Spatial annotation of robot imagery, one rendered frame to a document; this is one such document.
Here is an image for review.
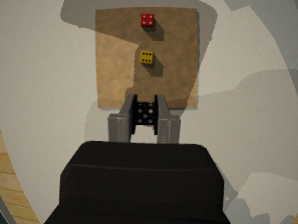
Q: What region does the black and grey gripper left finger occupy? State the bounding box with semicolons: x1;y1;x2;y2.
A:
107;94;137;143

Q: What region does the tan mat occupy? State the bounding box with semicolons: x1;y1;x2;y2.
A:
95;7;198;108

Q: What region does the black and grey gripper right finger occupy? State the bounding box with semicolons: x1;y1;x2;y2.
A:
154;95;181;144

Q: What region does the yellow die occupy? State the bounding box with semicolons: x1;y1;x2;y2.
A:
140;51;153;64

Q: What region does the black die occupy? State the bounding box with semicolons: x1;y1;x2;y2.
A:
136;102;155;126

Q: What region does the red die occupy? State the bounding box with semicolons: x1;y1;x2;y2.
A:
141;14;154;28

